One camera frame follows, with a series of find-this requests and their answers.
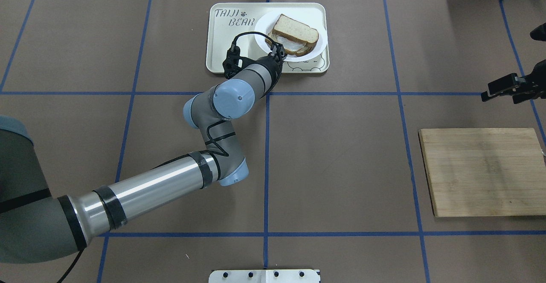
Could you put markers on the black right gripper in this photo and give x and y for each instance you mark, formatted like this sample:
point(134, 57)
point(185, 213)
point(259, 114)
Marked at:
point(530, 87)

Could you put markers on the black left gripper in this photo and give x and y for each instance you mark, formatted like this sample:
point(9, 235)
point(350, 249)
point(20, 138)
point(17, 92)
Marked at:
point(273, 67)

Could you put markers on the bread slice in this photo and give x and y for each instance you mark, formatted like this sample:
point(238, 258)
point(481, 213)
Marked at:
point(308, 48)
point(294, 30)

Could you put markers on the white round plate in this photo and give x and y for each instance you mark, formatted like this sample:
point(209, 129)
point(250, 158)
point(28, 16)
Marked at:
point(267, 21)

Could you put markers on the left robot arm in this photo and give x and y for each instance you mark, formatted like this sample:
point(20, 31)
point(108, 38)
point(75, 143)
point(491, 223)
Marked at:
point(36, 227)

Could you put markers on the fried egg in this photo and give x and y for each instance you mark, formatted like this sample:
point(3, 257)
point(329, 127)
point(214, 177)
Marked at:
point(291, 47)

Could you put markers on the cream bear serving tray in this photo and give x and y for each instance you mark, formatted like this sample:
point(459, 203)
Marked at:
point(229, 19)

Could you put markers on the wooden cutting board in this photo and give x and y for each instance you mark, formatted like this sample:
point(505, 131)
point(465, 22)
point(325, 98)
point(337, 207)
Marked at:
point(484, 172)

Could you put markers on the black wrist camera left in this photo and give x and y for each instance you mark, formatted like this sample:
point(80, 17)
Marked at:
point(231, 62)

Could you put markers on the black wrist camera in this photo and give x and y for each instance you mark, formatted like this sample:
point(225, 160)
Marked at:
point(539, 33)
point(231, 62)

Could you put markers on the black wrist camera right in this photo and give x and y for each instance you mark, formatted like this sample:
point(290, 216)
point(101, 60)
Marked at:
point(539, 33)

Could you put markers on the white column base plate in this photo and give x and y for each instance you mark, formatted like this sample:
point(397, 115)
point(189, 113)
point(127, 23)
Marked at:
point(265, 276)

